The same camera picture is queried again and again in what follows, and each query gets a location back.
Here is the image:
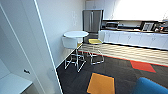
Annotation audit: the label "white wardrobe door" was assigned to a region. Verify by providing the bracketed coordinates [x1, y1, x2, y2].
[20, 0, 64, 94]

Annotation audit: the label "yellow flat pad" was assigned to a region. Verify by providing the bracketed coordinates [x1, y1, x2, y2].
[87, 38, 104, 45]

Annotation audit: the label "white metal drying rack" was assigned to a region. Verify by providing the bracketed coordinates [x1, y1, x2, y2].
[63, 45, 88, 73]

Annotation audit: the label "stainless steel fridge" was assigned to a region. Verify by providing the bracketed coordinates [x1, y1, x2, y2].
[82, 9, 104, 35]

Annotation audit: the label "dark counter appliance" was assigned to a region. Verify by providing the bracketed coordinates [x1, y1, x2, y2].
[105, 21, 120, 30]
[159, 23, 168, 34]

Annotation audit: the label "white kitchen counter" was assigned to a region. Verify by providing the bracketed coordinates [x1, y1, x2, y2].
[99, 28, 168, 52]

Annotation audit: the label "white upper kitchen cabinets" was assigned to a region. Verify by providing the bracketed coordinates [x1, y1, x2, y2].
[84, 0, 168, 22]

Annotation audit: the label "small dark door hinge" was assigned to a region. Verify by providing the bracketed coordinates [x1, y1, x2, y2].
[22, 68, 31, 75]

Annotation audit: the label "large blue sofa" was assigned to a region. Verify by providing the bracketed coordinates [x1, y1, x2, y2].
[131, 76, 168, 94]

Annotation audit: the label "white inner box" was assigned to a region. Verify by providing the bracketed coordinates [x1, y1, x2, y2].
[0, 72, 35, 94]

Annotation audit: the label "white metal stool frame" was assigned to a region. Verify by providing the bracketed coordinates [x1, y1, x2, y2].
[88, 30, 106, 66]

